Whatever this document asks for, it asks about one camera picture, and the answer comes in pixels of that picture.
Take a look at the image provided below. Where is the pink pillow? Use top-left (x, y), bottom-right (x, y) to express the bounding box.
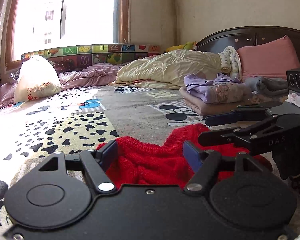
top-left (236, 35), bottom-right (300, 80)

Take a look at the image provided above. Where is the purple folded sweater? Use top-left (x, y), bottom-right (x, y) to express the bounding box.
top-left (183, 72), bottom-right (252, 104)

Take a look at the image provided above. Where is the wooden framed window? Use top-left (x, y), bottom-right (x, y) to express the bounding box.
top-left (5, 0), bottom-right (130, 65)

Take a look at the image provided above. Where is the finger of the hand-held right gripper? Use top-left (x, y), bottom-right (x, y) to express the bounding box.
top-left (204, 106), bottom-right (272, 127)
top-left (198, 116), bottom-right (284, 153)

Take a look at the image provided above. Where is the floral bed sheet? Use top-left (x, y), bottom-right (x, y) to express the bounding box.
top-left (240, 94), bottom-right (289, 107)

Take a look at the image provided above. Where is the colourful alphabet foam mat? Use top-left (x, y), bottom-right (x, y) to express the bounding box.
top-left (21, 44), bottom-right (161, 74)

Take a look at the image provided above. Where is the dark wooden headboard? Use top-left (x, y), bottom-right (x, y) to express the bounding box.
top-left (196, 25), bottom-right (300, 55)

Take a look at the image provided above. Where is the yellow plush toy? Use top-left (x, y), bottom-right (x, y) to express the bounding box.
top-left (165, 41), bottom-right (198, 53)

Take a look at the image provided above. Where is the white patterned baby blanket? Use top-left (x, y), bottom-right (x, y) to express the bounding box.
top-left (219, 46), bottom-right (242, 80)

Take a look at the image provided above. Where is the grey sheer curtain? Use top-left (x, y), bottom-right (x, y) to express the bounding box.
top-left (0, 0), bottom-right (23, 77)

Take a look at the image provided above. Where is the purple quilt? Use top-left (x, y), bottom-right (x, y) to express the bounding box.
top-left (0, 62), bottom-right (127, 108)

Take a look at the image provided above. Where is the white plastic bag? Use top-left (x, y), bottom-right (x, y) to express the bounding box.
top-left (14, 54), bottom-right (62, 103)

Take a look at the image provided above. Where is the cream quilt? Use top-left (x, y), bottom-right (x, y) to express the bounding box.
top-left (115, 49), bottom-right (224, 90)

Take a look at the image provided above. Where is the beige folded cloth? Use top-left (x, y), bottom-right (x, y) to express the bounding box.
top-left (179, 86), bottom-right (255, 117)

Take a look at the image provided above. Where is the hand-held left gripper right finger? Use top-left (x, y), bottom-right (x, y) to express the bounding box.
top-left (183, 141), bottom-right (273, 195)

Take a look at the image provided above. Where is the red knitted sweater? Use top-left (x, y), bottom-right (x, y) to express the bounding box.
top-left (96, 124), bottom-right (273, 189)

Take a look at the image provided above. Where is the grey-blue towel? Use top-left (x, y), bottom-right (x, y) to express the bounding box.
top-left (245, 76), bottom-right (289, 98)

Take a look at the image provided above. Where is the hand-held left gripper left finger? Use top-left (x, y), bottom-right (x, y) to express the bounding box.
top-left (39, 140), bottom-right (118, 195)

